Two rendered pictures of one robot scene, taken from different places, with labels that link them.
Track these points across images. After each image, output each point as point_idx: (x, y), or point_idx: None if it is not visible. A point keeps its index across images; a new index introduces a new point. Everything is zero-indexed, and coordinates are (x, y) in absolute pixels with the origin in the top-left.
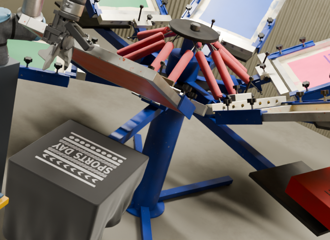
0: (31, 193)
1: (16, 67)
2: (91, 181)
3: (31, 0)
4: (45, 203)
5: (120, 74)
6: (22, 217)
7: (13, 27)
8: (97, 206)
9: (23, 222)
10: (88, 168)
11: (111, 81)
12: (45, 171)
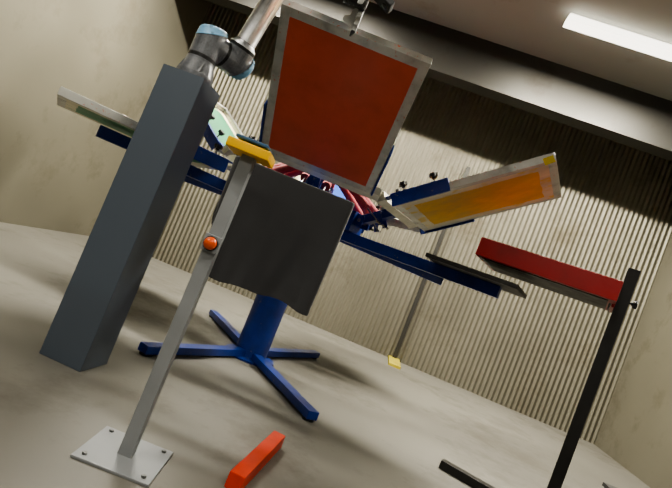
0: (262, 197)
1: (216, 98)
2: None
3: (257, 24)
4: (281, 208)
5: (361, 90)
6: (239, 234)
7: (230, 48)
8: (353, 204)
9: (238, 242)
10: None
11: (288, 157)
12: None
